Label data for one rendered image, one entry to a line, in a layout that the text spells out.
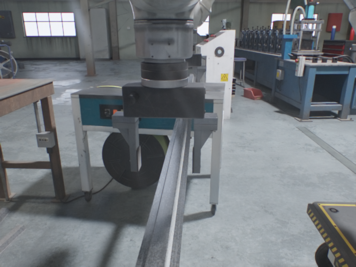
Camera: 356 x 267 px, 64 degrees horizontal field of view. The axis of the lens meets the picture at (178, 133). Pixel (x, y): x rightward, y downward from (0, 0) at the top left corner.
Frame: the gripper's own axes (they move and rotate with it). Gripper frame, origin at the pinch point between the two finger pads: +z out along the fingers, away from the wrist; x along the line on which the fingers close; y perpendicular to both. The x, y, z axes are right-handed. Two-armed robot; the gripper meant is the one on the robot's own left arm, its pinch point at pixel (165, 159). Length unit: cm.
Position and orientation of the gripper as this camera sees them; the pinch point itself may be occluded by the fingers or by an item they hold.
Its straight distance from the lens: 51.2
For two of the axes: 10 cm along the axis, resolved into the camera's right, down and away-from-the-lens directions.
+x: 10.0, 0.2, -0.7
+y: -0.7, 3.2, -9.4
